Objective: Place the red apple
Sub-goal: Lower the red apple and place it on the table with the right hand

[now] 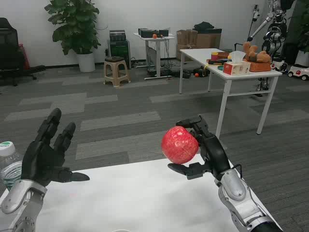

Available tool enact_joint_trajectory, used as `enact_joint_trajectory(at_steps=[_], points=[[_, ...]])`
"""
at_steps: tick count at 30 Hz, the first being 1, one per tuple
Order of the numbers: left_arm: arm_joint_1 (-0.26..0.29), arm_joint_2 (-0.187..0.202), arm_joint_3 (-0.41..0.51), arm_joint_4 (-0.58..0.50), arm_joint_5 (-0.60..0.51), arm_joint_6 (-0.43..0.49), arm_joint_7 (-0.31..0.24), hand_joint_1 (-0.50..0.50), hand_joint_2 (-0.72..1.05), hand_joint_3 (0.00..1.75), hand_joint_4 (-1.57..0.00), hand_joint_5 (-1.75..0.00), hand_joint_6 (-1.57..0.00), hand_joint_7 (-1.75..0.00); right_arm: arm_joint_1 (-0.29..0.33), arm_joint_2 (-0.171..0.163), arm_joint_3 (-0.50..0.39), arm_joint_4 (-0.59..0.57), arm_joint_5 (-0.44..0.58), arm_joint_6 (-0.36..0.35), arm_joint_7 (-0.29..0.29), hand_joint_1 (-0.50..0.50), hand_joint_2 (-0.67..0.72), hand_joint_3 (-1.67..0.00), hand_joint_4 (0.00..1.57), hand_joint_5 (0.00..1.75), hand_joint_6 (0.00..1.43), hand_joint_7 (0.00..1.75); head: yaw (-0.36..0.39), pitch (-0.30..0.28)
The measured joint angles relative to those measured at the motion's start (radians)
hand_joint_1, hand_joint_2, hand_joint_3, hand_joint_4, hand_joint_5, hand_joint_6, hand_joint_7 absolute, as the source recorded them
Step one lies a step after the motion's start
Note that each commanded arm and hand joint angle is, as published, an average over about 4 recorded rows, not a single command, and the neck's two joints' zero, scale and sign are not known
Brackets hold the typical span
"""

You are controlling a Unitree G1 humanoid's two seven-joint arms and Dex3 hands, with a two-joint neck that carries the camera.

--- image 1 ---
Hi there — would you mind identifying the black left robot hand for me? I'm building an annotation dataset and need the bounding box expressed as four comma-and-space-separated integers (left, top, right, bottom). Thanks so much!
21, 107, 90, 187

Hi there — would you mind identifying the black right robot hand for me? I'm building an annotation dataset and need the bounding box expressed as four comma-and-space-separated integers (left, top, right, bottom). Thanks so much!
168, 114, 231, 181

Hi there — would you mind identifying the red apple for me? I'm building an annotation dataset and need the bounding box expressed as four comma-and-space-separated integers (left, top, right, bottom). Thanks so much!
161, 125, 199, 164

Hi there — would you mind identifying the clear plastic water bottle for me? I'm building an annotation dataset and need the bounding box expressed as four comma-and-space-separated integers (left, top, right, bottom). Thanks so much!
0, 141, 25, 191

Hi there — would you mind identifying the red and white tissue box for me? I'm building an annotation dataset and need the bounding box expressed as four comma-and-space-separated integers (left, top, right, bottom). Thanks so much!
223, 51, 251, 77

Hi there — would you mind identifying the yellow and black tool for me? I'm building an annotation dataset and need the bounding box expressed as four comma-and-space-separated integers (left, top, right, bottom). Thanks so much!
206, 59, 229, 66

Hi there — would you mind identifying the long white table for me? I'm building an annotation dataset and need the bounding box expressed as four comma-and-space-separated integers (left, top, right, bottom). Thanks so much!
179, 48, 282, 139

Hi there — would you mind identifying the brown teddy bear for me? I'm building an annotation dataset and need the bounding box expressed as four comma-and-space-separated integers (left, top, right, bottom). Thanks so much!
242, 42, 270, 63

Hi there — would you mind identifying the wide cardboard box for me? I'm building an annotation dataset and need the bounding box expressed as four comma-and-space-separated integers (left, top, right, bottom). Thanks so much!
196, 32, 222, 50

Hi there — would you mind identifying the white toy car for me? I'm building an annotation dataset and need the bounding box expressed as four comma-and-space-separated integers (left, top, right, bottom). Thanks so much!
287, 63, 309, 81

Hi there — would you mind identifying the tall cardboard box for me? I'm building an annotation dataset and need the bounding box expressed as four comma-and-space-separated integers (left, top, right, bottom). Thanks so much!
176, 29, 198, 61

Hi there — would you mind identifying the small white standing desk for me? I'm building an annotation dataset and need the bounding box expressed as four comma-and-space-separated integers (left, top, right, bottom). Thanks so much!
133, 32, 175, 80

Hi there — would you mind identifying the beige plastic stool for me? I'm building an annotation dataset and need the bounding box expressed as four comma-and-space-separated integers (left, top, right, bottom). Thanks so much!
103, 56, 131, 87

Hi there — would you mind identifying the black office chair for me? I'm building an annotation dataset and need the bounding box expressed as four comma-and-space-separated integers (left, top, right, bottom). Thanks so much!
0, 17, 46, 87

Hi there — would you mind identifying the black bag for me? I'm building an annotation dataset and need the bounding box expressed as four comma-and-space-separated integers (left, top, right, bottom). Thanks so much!
193, 21, 223, 35

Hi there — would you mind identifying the silver humanoid robot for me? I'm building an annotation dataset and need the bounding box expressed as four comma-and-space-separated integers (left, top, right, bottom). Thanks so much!
247, 0, 296, 73

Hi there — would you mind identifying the green and black cabinet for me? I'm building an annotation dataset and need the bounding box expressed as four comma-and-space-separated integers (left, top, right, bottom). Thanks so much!
107, 40, 132, 70

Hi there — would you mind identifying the large black box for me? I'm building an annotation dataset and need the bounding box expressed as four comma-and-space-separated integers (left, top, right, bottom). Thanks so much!
138, 28, 159, 39

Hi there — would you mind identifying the green plant in white pot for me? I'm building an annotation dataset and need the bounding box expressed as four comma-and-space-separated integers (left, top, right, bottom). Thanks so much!
44, 0, 101, 73

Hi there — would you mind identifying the white stick vacuum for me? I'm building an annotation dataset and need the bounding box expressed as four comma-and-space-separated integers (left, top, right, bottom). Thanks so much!
249, 4, 261, 39

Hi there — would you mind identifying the black equipment case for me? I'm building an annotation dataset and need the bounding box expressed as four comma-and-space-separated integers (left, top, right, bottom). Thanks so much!
109, 29, 126, 42

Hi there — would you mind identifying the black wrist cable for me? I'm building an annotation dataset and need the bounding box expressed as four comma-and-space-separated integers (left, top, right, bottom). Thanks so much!
232, 164, 243, 180

